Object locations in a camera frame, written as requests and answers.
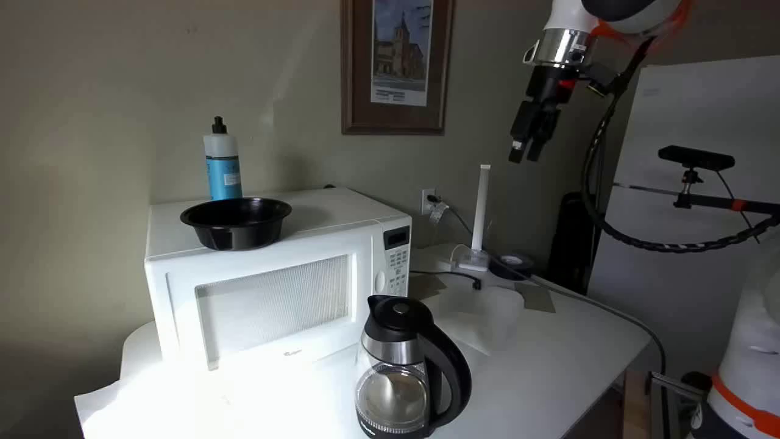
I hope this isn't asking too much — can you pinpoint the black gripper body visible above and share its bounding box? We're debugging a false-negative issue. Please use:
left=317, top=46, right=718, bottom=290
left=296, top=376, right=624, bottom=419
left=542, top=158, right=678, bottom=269
left=510, top=70, right=577, bottom=143

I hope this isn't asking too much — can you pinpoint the black masking tape roll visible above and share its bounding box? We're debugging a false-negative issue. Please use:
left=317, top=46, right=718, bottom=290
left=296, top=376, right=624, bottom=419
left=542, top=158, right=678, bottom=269
left=488, top=251, right=535, bottom=282

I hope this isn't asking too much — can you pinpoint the white microwave oven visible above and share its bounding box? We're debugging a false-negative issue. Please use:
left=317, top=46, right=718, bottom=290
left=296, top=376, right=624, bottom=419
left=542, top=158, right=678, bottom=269
left=143, top=184, right=414, bottom=373

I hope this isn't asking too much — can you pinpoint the white paper towel stand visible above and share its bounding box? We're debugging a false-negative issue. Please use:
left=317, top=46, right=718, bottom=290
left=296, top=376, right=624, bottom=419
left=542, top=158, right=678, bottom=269
left=447, top=160, right=494, bottom=279

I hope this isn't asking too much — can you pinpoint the white refrigerator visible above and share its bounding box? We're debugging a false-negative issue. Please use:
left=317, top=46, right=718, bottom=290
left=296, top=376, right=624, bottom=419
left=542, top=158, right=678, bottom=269
left=585, top=54, right=780, bottom=385

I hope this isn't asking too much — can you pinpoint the brown paper napkin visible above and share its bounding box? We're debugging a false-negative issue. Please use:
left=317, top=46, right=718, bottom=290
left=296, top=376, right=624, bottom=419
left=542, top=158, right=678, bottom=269
left=516, top=279, right=560, bottom=316

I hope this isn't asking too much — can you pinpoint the glass electric kettle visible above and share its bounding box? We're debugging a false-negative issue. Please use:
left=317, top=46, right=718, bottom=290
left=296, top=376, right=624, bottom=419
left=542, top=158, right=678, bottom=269
left=354, top=293, right=474, bottom=439

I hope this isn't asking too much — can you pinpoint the black plastic bowl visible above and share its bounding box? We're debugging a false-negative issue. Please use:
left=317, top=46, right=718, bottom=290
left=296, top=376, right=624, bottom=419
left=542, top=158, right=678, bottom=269
left=177, top=195, right=294, bottom=251

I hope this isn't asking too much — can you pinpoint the blue bottle with black cap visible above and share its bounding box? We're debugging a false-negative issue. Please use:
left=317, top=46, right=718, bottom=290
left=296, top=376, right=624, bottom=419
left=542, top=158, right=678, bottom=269
left=199, top=115, right=243, bottom=203

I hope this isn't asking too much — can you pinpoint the wall outlet with plug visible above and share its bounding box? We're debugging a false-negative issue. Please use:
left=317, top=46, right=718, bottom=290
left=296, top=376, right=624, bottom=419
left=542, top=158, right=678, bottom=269
left=416, top=188, right=451, bottom=227

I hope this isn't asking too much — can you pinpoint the black power cord with plug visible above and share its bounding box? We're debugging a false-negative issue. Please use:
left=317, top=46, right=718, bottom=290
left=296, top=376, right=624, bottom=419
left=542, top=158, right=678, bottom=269
left=408, top=267, right=488, bottom=293

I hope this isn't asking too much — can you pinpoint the black external camera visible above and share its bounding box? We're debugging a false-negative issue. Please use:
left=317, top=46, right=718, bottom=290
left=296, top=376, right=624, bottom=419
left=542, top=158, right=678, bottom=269
left=656, top=143, right=737, bottom=174

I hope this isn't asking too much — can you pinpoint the brown framed wall picture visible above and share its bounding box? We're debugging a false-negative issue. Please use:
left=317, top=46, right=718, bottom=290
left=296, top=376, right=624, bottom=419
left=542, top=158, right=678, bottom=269
left=338, top=0, right=457, bottom=136

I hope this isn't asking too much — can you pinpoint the aluminium frame rail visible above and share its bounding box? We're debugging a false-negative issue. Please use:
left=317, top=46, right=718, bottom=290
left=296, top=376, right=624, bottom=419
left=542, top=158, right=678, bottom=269
left=644, top=368, right=709, bottom=439

